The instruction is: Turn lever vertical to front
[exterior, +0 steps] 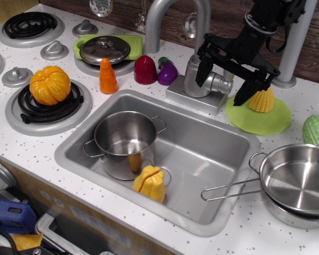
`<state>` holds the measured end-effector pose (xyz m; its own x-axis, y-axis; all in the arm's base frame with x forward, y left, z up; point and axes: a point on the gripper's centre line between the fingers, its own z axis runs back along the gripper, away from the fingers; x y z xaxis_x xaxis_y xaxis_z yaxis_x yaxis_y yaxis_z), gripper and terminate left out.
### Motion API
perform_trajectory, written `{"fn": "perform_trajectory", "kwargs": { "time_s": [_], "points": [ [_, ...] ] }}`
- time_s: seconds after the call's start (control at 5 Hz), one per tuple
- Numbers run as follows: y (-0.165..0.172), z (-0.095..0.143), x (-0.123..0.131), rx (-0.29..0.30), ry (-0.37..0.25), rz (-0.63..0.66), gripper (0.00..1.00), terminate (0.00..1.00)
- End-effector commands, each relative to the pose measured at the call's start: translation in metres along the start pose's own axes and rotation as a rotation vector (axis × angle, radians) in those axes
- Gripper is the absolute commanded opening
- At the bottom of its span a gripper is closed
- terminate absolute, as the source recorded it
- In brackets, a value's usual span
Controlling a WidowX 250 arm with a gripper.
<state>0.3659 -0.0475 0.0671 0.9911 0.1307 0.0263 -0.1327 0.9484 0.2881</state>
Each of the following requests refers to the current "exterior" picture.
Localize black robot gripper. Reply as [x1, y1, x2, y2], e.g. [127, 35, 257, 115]
[195, 25, 280, 106]

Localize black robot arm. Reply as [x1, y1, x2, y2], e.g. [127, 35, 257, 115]
[196, 1, 306, 106]

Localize silver faucet lever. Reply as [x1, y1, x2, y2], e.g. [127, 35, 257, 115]
[203, 70, 234, 95]

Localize silver toy faucet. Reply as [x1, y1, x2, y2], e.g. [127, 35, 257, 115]
[145, 0, 235, 116]

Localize yellow toy corn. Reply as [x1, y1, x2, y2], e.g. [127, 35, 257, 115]
[249, 88, 275, 113]

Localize purple toy eggplant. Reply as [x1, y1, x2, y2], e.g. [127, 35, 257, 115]
[157, 57, 179, 86]

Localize hanging silver ladle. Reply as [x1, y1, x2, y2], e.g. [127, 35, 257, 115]
[182, 12, 197, 39]

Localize green toy lettuce leaf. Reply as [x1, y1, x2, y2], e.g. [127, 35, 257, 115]
[225, 97, 292, 135]

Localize silver toy sink basin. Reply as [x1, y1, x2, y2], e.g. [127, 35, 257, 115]
[55, 89, 261, 236]

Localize red toy pepper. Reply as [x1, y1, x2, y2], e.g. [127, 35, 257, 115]
[134, 55, 157, 85]

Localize green plastic cutting board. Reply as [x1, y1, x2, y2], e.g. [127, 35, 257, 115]
[73, 34, 143, 60]

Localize hanging small utensil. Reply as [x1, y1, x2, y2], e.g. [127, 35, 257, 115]
[135, 0, 147, 35]

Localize light green toy vegetable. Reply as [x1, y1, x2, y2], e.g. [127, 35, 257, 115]
[302, 115, 319, 146]

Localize stainless steel pot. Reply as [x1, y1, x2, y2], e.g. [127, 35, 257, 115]
[83, 111, 167, 181]

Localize orange toy carrot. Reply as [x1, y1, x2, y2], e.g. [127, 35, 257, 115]
[99, 58, 119, 94]

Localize yellow toy bell pepper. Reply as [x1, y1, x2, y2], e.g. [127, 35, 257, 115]
[132, 165, 166, 203]

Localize steel pot lid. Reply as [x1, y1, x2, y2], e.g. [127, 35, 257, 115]
[80, 36, 130, 65]

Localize hanging silver strainer spoon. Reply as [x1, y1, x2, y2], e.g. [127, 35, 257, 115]
[89, 0, 113, 17]

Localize silver stove knob back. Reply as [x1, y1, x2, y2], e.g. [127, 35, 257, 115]
[72, 19, 98, 38]

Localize silver stove knob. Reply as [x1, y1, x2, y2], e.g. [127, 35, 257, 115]
[40, 40, 69, 61]
[2, 67, 33, 88]
[72, 19, 98, 38]

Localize steel pan underneath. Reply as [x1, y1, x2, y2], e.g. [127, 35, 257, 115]
[261, 193, 319, 229]

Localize silver stove knob middle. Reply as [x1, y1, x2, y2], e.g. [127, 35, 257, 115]
[40, 40, 69, 61]

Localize orange toy pumpkin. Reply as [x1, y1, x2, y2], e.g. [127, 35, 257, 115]
[29, 66, 71, 106]

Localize back left black burner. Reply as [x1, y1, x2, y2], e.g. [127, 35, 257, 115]
[0, 12, 64, 48]

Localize black burner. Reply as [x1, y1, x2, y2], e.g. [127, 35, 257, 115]
[5, 80, 92, 136]
[0, 12, 64, 48]

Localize front left black burner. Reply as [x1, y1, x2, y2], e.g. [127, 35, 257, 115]
[5, 80, 92, 136]

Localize silver stove knob front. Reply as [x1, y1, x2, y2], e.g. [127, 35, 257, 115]
[2, 67, 33, 88]

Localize silver oven knob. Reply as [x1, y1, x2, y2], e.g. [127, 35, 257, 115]
[0, 158, 18, 191]

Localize blue clamp tool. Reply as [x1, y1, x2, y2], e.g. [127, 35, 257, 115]
[0, 199, 37, 234]

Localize yellow cloth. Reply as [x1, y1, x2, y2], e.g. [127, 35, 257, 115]
[12, 233, 44, 251]

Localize black cable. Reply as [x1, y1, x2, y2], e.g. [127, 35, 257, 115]
[265, 24, 290, 54]

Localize grey vertical post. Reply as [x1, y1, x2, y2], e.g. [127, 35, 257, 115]
[272, 0, 318, 89]

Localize steel frying pan with handle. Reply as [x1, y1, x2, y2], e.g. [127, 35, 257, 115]
[200, 143, 319, 216]

